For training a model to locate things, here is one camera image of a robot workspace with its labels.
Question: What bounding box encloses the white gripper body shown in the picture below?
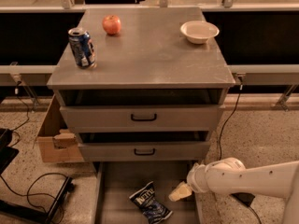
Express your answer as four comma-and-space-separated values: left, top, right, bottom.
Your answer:
187, 163, 209, 193

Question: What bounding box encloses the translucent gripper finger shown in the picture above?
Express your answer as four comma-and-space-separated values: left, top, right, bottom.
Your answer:
169, 182, 192, 202

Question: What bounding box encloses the blue chip bag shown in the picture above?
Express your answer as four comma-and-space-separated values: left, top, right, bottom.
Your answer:
129, 181, 173, 224

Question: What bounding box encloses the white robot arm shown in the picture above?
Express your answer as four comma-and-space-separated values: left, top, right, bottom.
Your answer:
169, 158, 299, 224

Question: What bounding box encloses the grey middle drawer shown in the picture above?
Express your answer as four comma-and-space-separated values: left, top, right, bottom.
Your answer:
78, 142, 210, 161

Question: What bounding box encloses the grey open bottom drawer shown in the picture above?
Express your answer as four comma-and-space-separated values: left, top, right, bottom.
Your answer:
92, 161, 204, 224

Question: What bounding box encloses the grey top drawer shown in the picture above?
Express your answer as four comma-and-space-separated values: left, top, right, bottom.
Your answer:
60, 105, 224, 133

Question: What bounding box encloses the black power adapter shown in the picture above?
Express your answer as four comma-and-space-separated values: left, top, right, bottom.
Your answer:
232, 192, 255, 207

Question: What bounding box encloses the cardboard box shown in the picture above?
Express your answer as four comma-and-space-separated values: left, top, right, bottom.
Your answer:
36, 97, 83, 163

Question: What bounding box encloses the white bowl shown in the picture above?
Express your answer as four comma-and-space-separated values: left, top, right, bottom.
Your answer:
180, 21, 220, 45

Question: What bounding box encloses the blue soda can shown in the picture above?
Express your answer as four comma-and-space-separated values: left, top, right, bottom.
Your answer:
68, 27, 95, 68

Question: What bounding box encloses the black floor stand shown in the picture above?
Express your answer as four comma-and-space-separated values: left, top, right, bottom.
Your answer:
0, 128, 74, 224

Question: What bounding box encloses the red apple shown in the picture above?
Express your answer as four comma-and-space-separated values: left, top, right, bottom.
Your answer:
102, 15, 121, 35

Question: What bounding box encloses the grey metal railing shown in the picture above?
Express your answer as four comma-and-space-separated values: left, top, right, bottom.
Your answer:
0, 0, 299, 87

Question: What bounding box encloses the black middle drawer handle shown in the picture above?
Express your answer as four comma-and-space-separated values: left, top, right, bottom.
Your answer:
134, 148, 156, 156

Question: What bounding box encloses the black drawer handle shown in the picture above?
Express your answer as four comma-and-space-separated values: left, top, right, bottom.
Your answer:
134, 148, 156, 156
130, 114, 157, 122

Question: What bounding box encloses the black top drawer handle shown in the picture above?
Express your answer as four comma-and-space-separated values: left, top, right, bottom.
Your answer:
130, 114, 157, 122

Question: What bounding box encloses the black power cable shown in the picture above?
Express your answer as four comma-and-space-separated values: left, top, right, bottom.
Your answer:
216, 83, 263, 224

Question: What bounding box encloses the black left cable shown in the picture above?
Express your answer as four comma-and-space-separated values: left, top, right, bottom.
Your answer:
0, 81, 68, 224

